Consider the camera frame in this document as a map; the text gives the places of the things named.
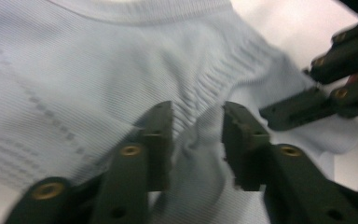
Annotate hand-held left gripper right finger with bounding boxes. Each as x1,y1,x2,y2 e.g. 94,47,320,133
221,101,272,191

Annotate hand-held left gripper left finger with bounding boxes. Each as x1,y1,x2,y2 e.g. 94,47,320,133
134,100,175,192

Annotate light blue knit shirt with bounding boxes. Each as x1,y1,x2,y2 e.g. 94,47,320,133
0,0,358,224

